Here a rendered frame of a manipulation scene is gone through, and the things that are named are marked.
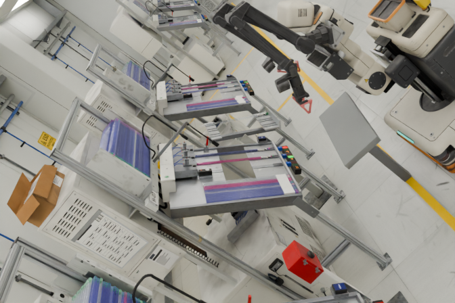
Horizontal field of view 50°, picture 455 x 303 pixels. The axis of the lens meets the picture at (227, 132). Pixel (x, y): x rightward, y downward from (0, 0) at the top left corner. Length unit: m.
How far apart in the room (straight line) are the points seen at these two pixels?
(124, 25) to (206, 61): 1.32
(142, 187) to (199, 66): 5.01
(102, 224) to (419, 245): 1.75
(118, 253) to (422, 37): 1.93
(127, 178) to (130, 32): 4.90
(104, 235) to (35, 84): 3.52
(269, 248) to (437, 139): 1.12
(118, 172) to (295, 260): 1.00
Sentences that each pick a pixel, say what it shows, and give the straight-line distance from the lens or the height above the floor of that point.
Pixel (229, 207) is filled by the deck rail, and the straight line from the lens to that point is 2.59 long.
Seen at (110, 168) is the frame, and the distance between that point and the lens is 2.56.
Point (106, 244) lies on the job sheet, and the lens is 2.68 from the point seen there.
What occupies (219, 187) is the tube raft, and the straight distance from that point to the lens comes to 2.73.
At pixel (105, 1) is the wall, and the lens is 10.40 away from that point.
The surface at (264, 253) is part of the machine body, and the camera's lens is 2.84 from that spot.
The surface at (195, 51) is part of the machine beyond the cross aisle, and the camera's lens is 7.41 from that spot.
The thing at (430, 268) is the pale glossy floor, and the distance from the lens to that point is 2.89.
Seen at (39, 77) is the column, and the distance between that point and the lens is 5.89.
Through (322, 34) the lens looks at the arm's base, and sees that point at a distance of 2.44.
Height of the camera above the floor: 2.15
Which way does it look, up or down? 21 degrees down
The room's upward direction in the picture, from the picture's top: 54 degrees counter-clockwise
